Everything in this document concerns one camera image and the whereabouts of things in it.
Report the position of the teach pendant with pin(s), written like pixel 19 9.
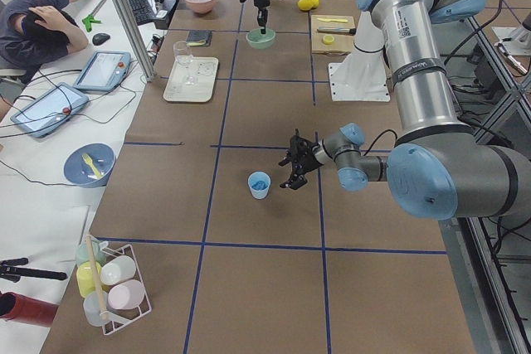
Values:
pixel 104 71
pixel 48 112

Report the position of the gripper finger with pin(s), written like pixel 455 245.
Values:
pixel 296 179
pixel 259 17
pixel 288 158
pixel 263 20

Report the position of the green bowl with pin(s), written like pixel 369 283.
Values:
pixel 260 39

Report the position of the yellow plastic knife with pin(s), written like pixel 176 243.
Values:
pixel 336 20

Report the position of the black computer mouse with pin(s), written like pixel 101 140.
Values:
pixel 100 38

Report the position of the red cylinder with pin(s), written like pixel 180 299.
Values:
pixel 19 308

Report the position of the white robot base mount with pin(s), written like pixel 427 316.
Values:
pixel 361 76

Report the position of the grey yellow folded cloth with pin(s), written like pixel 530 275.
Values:
pixel 199 38

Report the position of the white bear print tray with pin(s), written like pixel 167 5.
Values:
pixel 204 69

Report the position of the yellow cup in rack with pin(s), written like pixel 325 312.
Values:
pixel 85 280

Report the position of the aluminium frame post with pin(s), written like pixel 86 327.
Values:
pixel 136 41

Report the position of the green clamp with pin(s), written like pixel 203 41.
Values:
pixel 89 21

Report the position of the white wire cup rack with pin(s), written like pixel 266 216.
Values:
pixel 111 285

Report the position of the teach pendant near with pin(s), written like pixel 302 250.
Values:
pixel 48 112

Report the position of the blue bowl with cutlery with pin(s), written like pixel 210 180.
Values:
pixel 90 166

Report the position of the teach pendant far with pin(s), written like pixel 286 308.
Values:
pixel 104 71

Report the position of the pink cup in rack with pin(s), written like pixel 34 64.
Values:
pixel 127 295

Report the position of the wooden cutting board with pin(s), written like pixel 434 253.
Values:
pixel 332 34

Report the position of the clear wine glass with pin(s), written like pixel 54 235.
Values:
pixel 183 55

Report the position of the steel muddler black cap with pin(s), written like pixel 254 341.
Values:
pixel 337 30

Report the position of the light blue plastic cup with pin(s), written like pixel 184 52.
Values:
pixel 259 184

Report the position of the lemon half slice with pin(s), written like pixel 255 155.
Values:
pixel 328 39

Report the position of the white cup in rack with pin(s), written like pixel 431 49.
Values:
pixel 118 270

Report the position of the yellow lemon front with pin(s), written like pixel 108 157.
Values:
pixel 305 5

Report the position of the black keyboard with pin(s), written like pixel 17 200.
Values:
pixel 142 11

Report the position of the seated person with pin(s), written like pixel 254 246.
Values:
pixel 36 32

